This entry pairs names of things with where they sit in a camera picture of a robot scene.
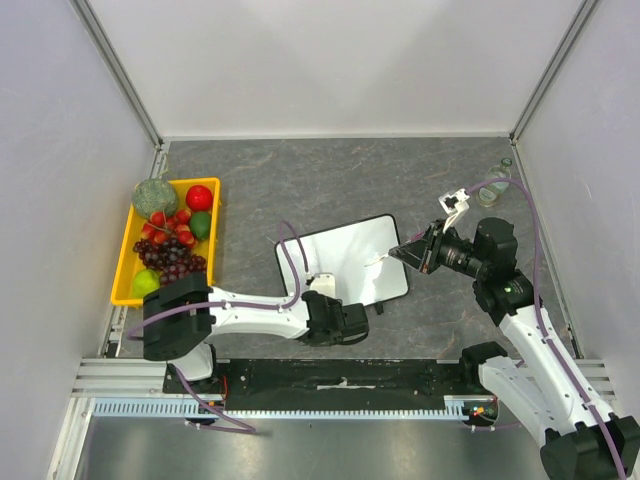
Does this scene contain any red strawberry cluster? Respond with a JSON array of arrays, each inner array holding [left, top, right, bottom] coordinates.
[[141, 209, 197, 249]]

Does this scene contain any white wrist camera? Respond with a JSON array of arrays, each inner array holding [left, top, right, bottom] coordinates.
[[438, 188, 470, 232], [306, 272, 337, 299]]

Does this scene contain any yellow plastic bin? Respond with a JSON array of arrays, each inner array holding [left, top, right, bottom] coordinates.
[[111, 177, 221, 308]]

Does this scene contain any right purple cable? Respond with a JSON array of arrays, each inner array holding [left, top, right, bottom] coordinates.
[[467, 177, 629, 479]]

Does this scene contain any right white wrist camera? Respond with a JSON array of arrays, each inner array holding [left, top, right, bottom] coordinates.
[[438, 188, 470, 232]]

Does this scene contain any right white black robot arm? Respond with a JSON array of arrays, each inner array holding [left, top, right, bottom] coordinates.
[[389, 217, 639, 479]]

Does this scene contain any white whiteboard black frame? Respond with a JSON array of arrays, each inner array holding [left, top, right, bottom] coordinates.
[[274, 213, 409, 306]]

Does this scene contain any green lime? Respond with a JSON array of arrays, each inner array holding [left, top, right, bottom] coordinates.
[[189, 211, 212, 241]]

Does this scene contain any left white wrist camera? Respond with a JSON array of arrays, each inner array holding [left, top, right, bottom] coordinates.
[[306, 272, 337, 299]]

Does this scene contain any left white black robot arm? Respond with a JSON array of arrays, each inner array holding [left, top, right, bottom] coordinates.
[[128, 273, 369, 393]]

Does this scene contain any red apple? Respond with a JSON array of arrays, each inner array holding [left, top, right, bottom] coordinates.
[[185, 184, 214, 212]]

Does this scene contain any green netted melon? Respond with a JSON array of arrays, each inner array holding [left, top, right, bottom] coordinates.
[[132, 178, 179, 218]]

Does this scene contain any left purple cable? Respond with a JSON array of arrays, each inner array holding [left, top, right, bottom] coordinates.
[[126, 220, 314, 434]]

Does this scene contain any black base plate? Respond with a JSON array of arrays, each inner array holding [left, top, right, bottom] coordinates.
[[190, 359, 497, 410]]

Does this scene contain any purple grape bunch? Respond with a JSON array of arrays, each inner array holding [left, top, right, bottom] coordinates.
[[133, 240, 207, 287]]

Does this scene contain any white slotted cable duct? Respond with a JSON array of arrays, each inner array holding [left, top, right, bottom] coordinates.
[[92, 395, 492, 421]]

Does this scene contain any green pear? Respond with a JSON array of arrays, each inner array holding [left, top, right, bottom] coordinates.
[[131, 269, 160, 299]]

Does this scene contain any clear glass bottle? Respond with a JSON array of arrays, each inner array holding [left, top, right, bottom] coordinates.
[[476, 157, 513, 208]]

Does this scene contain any purple cable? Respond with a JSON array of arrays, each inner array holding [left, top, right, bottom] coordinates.
[[467, 177, 629, 479], [126, 220, 314, 434]]

